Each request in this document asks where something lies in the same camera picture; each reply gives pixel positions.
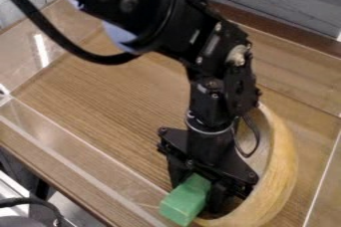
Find clear acrylic tray wall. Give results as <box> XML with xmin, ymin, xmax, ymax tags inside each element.
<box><xmin>0</xmin><ymin>96</ymin><xmax>176</xmax><ymax>227</ymax></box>

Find black cable lower left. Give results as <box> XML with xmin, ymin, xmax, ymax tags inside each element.
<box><xmin>0</xmin><ymin>197</ymin><xmax>67</xmax><ymax>227</ymax></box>

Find green block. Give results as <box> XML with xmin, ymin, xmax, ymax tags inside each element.
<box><xmin>159</xmin><ymin>174</ymin><xmax>211</xmax><ymax>227</ymax></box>

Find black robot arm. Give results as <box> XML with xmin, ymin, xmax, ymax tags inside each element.
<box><xmin>32</xmin><ymin>0</ymin><xmax>259</xmax><ymax>212</ymax></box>

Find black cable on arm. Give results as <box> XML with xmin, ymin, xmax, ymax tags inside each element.
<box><xmin>0</xmin><ymin>0</ymin><xmax>144</xmax><ymax>66</ymax></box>

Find brown wooden bowl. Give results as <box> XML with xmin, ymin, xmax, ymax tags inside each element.
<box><xmin>194</xmin><ymin>104</ymin><xmax>298</xmax><ymax>227</ymax></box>

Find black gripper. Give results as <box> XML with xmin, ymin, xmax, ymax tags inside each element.
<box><xmin>158</xmin><ymin>127</ymin><xmax>259</xmax><ymax>213</ymax></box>

